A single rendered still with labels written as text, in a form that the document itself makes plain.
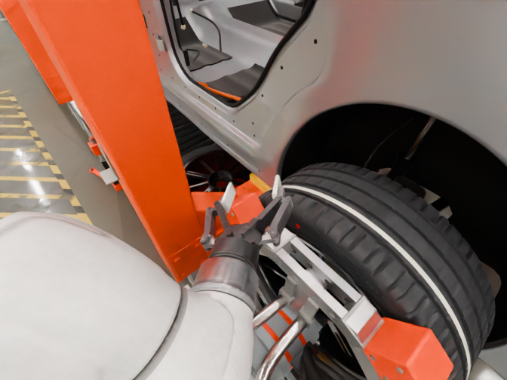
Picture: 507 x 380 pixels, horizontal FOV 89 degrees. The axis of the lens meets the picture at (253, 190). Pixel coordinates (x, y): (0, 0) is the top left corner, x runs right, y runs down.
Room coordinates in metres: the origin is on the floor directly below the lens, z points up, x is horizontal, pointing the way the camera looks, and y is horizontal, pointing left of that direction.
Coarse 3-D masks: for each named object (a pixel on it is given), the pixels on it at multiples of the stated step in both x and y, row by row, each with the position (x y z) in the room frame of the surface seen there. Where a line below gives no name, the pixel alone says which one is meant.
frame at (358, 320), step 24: (288, 240) 0.29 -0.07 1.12; (288, 264) 0.23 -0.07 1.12; (312, 264) 0.24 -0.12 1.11; (264, 288) 0.35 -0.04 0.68; (312, 288) 0.18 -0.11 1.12; (336, 288) 0.19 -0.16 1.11; (336, 312) 0.14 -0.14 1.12; (360, 312) 0.14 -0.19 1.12; (360, 336) 0.11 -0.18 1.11; (360, 360) 0.08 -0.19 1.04
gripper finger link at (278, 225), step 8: (288, 200) 0.29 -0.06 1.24; (280, 208) 0.28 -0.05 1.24; (288, 208) 0.28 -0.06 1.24; (280, 216) 0.25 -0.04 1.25; (288, 216) 0.27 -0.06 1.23; (272, 224) 0.24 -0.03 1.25; (280, 224) 0.24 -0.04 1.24; (272, 232) 0.22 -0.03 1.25; (280, 232) 0.23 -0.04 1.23; (280, 240) 0.22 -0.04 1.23
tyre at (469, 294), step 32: (288, 192) 0.41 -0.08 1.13; (320, 192) 0.38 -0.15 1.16; (352, 192) 0.37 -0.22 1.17; (384, 192) 0.37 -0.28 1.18; (288, 224) 0.34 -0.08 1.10; (320, 224) 0.29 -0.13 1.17; (352, 224) 0.29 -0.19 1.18; (384, 224) 0.29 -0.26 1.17; (416, 224) 0.29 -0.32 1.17; (448, 224) 0.30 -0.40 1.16; (352, 256) 0.23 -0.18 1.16; (384, 256) 0.22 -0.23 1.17; (416, 256) 0.23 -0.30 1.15; (448, 256) 0.24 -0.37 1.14; (384, 288) 0.17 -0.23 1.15; (416, 288) 0.17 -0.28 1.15; (448, 288) 0.18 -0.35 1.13; (480, 288) 0.20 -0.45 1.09; (416, 320) 0.13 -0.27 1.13; (448, 320) 0.13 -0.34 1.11; (480, 320) 0.15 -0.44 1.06; (320, 352) 0.18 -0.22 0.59; (448, 352) 0.09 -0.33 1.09; (480, 352) 0.11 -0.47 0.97
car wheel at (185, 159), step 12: (216, 144) 1.41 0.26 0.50; (192, 156) 1.28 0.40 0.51; (204, 156) 1.31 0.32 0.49; (216, 156) 1.33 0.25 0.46; (228, 156) 1.34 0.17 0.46; (192, 168) 1.23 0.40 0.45; (204, 168) 1.30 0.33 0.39; (216, 168) 1.33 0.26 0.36; (228, 168) 1.34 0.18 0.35; (240, 168) 1.31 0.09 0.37; (192, 180) 1.21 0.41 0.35; (204, 180) 1.29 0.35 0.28; (216, 180) 1.13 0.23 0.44; (228, 180) 1.13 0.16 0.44
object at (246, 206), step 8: (240, 200) 0.40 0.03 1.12; (248, 200) 0.39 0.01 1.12; (256, 200) 0.40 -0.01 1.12; (232, 208) 0.37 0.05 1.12; (240, 208) 0.37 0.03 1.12; (248, 208) 0.38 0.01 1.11; (256, 208) 0.38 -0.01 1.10; (232, 216) 0.37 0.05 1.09; (240, 216) 0.36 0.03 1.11; (248, 216) 0.36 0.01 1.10; (256, 216) 0.37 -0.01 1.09; (232, 224) 0.37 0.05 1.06
